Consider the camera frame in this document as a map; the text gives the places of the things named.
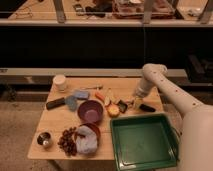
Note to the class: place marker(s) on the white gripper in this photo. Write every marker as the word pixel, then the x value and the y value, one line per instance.
pixel 137 102

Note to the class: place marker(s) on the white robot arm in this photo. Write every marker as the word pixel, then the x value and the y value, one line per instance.
pixel 196 142

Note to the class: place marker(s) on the white cylindrical cup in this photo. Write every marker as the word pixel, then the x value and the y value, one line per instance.
pixel 60 82

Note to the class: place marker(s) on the small metal cup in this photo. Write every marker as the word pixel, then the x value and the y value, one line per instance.
pixel 44 139

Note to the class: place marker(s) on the yellow orange fruit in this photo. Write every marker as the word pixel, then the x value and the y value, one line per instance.
pixel 113 110

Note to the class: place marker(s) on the apple slice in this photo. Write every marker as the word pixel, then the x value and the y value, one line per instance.
pixel 107 101

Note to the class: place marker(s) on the orange carrot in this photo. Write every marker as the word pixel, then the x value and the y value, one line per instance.
pixel 99 96

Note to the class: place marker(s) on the green plastic tray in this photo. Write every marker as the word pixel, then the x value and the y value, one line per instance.
pixel 142 143

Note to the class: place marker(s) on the purple plastic bowl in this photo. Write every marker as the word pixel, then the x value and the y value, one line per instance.
pixel 90 111

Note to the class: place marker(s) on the dark red bowl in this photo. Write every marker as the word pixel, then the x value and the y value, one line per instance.
pixel 94 127

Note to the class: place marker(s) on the blue sponge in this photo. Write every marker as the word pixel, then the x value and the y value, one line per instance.
pixel 81 95

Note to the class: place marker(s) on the light blue cloth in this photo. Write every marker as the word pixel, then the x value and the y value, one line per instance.
pixel 89 143

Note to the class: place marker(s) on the wooden table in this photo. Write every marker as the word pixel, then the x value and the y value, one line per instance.
pixel 55 121

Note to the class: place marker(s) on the bunch of dark grapes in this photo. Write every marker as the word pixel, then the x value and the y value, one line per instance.
pixel 67 143

